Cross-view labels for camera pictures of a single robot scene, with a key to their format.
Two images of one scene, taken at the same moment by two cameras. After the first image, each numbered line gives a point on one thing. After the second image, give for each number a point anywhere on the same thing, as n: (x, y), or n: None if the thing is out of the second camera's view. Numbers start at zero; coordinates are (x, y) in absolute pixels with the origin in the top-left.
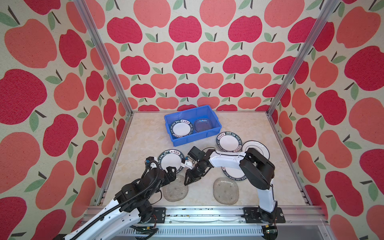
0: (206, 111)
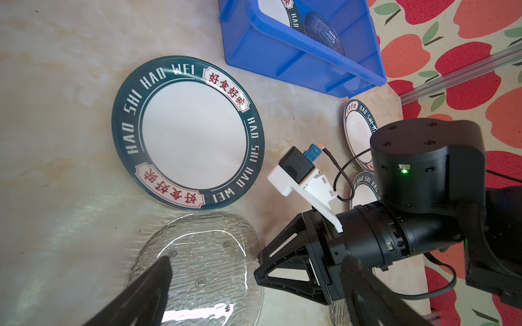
0: (256, 40)
